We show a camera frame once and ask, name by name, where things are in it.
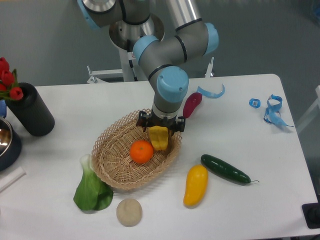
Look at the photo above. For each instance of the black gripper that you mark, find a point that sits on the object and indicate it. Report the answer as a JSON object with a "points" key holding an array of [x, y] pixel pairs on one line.
{"points": [[176, 125]]}

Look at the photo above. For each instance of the yellow bell pepper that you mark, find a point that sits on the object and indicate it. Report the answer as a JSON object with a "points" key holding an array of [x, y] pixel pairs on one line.
{"points": [[159, 137]]}

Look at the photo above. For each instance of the woven wicker basket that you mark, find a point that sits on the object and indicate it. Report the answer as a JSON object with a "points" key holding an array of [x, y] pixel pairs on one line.
{"points": [[111, 159]]}

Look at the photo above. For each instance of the beige steamed bun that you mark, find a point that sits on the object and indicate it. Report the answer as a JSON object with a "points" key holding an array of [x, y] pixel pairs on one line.
{"points": [[129, 212]]}

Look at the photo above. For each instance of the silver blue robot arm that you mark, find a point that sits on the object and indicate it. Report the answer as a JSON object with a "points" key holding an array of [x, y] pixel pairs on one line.
{"points": [[170, 85]]}

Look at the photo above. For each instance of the orange fruit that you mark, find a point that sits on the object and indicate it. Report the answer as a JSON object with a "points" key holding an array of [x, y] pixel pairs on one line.
{"points": [[141, 151]]}

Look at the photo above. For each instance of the blue ribbon strip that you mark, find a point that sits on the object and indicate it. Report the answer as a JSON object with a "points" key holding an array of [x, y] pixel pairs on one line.
{"points": [[210, 94]]}

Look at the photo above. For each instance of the yellow squash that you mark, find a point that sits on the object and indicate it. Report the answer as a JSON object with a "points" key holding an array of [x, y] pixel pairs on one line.
{"points": [[196, 185]]}

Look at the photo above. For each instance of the dark green cucumber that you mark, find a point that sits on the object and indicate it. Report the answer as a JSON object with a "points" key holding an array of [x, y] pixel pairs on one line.
{"points": [[225, 170]]}

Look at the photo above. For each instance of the small blue tape roll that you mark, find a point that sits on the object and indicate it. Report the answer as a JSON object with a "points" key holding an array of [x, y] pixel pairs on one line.
{"points": [[254, 103]]}

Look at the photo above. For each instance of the green bok choy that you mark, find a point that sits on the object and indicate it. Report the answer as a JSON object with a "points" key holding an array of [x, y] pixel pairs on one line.
{"points": [[92, 194]]}

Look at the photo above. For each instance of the blue tangled ribbon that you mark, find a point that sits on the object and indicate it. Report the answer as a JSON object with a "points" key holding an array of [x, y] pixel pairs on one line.
{"points": [[272, 113]]}

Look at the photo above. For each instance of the black cylindrical vase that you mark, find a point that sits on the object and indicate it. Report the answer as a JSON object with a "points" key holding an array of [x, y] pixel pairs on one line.
{"points": [[32, 112]]}

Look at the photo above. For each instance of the dark metal bowl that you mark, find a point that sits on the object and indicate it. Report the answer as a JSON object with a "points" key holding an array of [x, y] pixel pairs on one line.
{"points": [[10, 145]]}

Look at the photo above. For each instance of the red tulip flowers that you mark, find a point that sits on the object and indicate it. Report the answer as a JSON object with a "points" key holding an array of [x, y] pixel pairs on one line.
{"points": [[9, 86]]}

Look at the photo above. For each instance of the blue object at left edge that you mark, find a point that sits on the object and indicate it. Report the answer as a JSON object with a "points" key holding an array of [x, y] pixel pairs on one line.
{"points": [[3, 109]]}

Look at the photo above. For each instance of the white flat bar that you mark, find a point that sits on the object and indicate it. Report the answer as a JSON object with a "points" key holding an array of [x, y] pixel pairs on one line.
{"points": [[10, 178]]}

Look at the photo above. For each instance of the black device at edge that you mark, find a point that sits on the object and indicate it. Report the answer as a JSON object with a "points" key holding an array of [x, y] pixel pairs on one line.
{"points": [[311, 213]]}

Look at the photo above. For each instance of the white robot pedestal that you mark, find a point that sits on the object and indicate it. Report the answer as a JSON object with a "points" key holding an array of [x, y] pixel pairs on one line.
{"points": [[127, 65]]}

